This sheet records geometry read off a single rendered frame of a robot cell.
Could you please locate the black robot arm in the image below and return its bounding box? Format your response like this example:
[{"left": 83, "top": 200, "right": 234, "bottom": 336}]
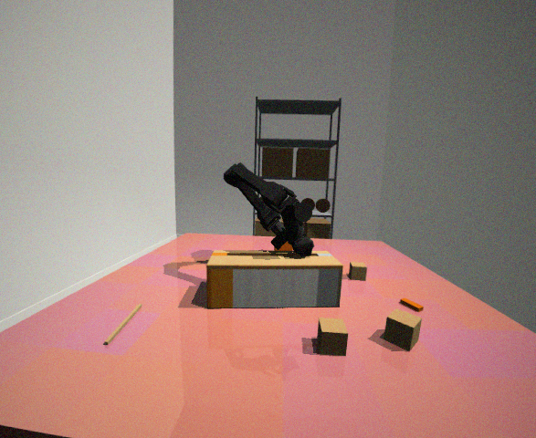
[{"left": 224, "top": 162, "right": 312, "bottom": 250}]

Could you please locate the tan wooden stick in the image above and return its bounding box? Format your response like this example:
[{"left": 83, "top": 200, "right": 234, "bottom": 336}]
[{"left": 104, "top": 304, "right": 142, "bottom": 345}]

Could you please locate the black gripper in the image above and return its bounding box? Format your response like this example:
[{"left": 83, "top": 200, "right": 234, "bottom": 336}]
[{"left": 284, "top": 221, "right": 314, "bottom": 256}]

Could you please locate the small orange block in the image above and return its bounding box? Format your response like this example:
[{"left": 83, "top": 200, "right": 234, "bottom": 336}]
[{"left": 400, "top": 298, "right": 423, "bottom": 312}]

